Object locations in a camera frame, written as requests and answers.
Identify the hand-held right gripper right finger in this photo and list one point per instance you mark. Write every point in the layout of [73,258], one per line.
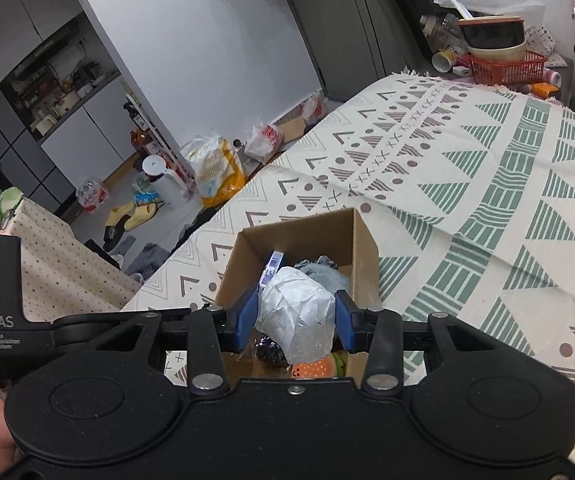
[346,322]

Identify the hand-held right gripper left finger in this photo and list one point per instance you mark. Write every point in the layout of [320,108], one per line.
[247,320]

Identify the bagged black mesh scrubber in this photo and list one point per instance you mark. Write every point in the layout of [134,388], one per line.
[270,352]

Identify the white plastic-wrapped bundle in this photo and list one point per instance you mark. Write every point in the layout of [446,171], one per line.
[297,315]

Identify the watermelon slice toy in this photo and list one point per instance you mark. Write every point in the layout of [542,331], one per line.
[312,370]

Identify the blue white packet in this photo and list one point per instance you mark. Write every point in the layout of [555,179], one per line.
[272,266]

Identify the brown cardboard box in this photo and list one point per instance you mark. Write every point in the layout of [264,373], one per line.
[362,255]

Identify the beige dotted cloth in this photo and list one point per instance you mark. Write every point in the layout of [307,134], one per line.
[57,270]

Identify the green tissue pack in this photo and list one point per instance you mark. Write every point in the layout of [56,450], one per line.
[5,210]

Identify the black clothes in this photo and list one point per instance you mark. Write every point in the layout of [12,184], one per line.
[192,232]

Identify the grey fluffy rug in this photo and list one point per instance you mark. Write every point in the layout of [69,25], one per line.
[146,259]

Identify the black slipper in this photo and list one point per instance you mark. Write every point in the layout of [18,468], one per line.
[111,237]

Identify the small grey cloth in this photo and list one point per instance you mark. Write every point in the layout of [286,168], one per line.
[126,245]

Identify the pack of water bottles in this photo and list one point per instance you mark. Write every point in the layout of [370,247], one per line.
[92,195]

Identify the yellow slipper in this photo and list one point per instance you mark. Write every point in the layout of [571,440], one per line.
[142,215]
[117,216]

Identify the yellow white rice bag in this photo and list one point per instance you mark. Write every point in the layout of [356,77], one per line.
[217,170]

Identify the white kettle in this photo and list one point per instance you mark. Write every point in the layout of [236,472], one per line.
[165,187]

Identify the blue snack packet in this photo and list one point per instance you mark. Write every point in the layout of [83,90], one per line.
[145,198]

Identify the white red plastic bag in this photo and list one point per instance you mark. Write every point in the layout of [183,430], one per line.
[265,141]

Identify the white patterned blanket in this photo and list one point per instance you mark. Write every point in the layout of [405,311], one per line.
[467,185]

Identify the flat cardboard piece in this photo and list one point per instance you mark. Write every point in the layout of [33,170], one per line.
[293,129]

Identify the white storage rack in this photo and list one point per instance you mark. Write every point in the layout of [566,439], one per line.
[160,140]

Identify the brown bottle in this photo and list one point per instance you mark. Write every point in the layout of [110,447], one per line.
[138,139]

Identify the crumpled red white wrapper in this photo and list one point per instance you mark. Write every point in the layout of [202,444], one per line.
[312,107]

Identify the dark bottle white label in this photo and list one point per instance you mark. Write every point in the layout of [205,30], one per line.
[135,117]

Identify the white grey cabinets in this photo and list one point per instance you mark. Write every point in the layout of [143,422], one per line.
[32,25]

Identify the paper cup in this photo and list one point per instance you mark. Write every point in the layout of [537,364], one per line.
[442,60]

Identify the dark grey panels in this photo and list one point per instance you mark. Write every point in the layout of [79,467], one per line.
[347,25]

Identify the red plastic basket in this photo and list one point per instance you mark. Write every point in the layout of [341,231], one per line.
[507,72]

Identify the orange container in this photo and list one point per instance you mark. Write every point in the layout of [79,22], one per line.
[542,90]

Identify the clear plastic bottle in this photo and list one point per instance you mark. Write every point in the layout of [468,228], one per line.
[442,30]

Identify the beige bowl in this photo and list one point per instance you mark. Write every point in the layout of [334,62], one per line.
[497,53]

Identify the pink roll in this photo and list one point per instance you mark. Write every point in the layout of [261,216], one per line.
[551,77]

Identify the black bowl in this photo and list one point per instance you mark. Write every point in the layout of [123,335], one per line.
[492,35]

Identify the white dotted pillow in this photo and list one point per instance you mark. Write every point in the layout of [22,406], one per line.
[542,40]

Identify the clear plastic bag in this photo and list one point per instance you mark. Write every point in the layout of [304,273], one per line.
[507,5]

